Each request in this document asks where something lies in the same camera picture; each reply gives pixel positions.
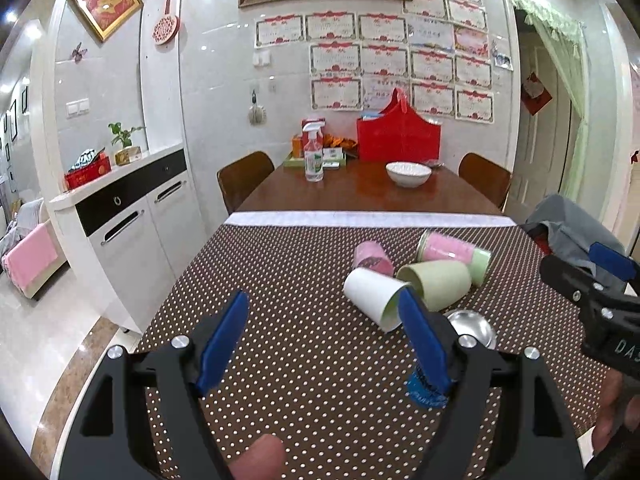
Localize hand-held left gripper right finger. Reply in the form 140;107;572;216
397;287;588;480

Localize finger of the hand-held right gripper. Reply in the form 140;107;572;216
539;254;640;312
588;241;639;285

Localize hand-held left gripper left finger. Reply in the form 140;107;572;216
57;290;251;480

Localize white cup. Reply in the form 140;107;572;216
343;267;415;333

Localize blue plastic cup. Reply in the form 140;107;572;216
406;367;449;408

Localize light green cup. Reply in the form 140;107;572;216
396;260;472;312

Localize pink cup with green base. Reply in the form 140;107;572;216
416;230;493;287

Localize pink patterned cup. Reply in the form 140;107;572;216
353;241;395;277

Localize person's right hand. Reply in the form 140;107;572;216
592;374;640;461

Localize person's left hand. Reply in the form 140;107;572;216
231;432;287;480

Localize grey jacket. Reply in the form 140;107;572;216
520;195;626;291

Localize small metal bowl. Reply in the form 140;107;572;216
444;309;498;352

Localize brown polka dot tablecloth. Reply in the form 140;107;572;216
135;224;616;480

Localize white door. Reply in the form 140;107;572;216
510;35;573;211

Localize brown wooden chair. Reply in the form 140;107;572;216
458;153;513;210
217;151;276;215

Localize white sideboard cabinet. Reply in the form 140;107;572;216
48;142;208;333

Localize white ceramic bowl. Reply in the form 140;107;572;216
385;161;432;189

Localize red door decoration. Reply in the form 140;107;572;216
521;72;551;116

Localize green tray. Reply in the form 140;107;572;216
283;152;347;169

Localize red tote bag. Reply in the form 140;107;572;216
356;88;443;163

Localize clear spray bottle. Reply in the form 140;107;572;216
303;122;325;182

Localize pink blanket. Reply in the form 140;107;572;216
1;222;60;291

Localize orange snack packets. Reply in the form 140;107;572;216
324;132;358;152

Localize red gift box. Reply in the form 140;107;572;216
64;156;112;191

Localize green curtain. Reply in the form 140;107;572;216
507;0;588;201

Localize small potted plant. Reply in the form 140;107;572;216
108;121;146;166

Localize white sofa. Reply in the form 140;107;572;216
0;199;68;302

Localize orange box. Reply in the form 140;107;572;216
301;117;327;158

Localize red round hanging ornament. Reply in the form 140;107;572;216
152;0;180;46

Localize wall hook with hanging brush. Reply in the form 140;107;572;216
248;89;266;126

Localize group of wall certificates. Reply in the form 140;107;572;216
255;0;496;123

